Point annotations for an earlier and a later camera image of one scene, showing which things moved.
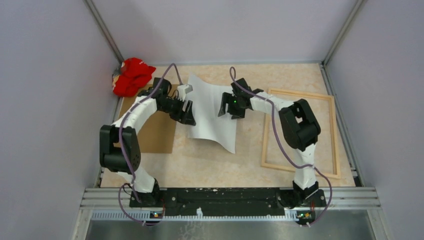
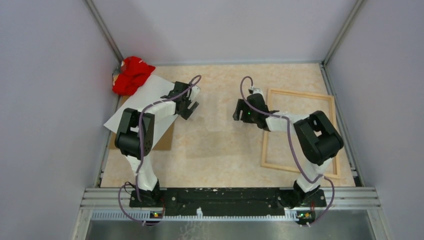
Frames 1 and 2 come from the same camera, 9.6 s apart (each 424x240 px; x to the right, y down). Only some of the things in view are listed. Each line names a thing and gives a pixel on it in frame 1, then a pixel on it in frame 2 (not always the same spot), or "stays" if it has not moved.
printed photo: x=206 y=98 to x=150 y=91
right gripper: x=227 y=98 to x=239 y=107
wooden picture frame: x=265 y=165 stays
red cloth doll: x=132 y=74 stays
